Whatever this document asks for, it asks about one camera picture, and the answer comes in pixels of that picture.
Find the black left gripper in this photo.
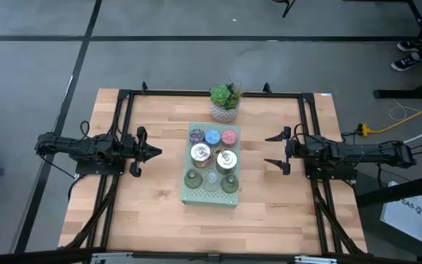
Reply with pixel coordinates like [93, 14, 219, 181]
[123, 126, 163, 177]

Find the copper sided tin candle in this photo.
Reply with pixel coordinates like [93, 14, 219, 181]
[190, 142, 213, 169]

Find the green perforated metal shelf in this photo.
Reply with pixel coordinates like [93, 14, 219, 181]
[179, 122, 242, 210]

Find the thin white cable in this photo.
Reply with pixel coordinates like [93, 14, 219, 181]
[388, 98, 422, 124]

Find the clear ribbed glass candle holder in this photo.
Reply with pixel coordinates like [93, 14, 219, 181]
[202, 171, 221, 192]

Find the yellow extension cable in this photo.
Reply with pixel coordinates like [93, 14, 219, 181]
[357, 98, 422, 136]

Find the white printed box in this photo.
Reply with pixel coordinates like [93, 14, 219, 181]
[379, 180, 422, 242]

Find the person's shoe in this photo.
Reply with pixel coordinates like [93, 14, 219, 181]
[390, 52, 422, 73]
[396, 38, 422, 52]

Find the purple mosaic candle holder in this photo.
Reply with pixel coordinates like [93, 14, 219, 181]
[188, 128, 206, 146]

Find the black desk leg frame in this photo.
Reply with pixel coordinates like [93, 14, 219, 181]
[342, 0, 422, 100]

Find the silver metal bracket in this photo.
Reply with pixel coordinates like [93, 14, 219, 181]
[294, 255, 338, 264]
[90, 252, 133, 264]

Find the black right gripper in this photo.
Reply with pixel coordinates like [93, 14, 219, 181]
[263, 126, 309, 176]

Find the succulent in patterned pot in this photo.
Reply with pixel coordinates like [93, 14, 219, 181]
[210, 81, 245, 124]

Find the blue mosaic candle holder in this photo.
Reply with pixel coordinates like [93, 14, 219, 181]
[204, 129, 222, 147]

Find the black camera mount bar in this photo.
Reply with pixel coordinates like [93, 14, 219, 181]
[0, 247, 422, 264]

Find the black floor cable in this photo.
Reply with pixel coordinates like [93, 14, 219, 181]
[37, 155, 84, 201]

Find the silver tin candle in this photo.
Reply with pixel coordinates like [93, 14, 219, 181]
[215, 148, 239, 175]

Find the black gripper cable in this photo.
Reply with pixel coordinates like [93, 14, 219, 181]
[292, 123, 307, 138]

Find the green ribbed glass candle holder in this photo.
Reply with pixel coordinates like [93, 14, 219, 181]
[220, 173, 240, 194]
[183, 169, 203, 190]

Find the pink mosaic candle holder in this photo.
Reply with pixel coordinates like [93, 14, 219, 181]
[221, 129, 238, 147]

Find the black aluminium table frame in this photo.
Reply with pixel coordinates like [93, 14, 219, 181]
[64, 81, 368, 256]

